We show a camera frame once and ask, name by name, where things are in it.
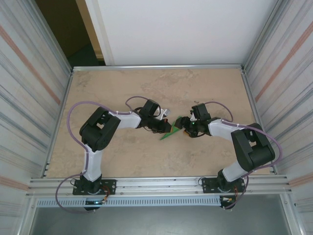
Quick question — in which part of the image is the green paper sheet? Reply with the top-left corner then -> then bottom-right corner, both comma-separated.
159,115 -> 184,141

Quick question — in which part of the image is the grey slotted cable duct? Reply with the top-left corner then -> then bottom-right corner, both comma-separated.
36,195 -> 222,208

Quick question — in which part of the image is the black controller box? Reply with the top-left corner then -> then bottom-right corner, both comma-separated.
220,195 -> 237,211
84,199 -> 105,212

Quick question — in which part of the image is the aluminium frame rail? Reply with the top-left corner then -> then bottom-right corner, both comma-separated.
240,67 -> 278,175
41,68 -> 74,179
72,64 -> 246,73

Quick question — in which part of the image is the grey metal sheet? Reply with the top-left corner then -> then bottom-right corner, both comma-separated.
29,207 -> 293,235

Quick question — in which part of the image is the corrugated metal side panel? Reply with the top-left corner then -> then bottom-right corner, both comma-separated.
0,0 -> 74,235
241,0 -> 313,235

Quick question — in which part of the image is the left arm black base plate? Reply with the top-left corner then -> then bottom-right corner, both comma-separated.
72,178 -> 117,196

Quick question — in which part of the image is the white board panel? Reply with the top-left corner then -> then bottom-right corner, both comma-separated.
84,0 -> 286,67

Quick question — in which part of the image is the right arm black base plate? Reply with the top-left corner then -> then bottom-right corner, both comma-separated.
201,177 -> 246,194

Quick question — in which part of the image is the wide aluminium mounting rail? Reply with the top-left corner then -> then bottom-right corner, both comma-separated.
28,174 -> 293,197

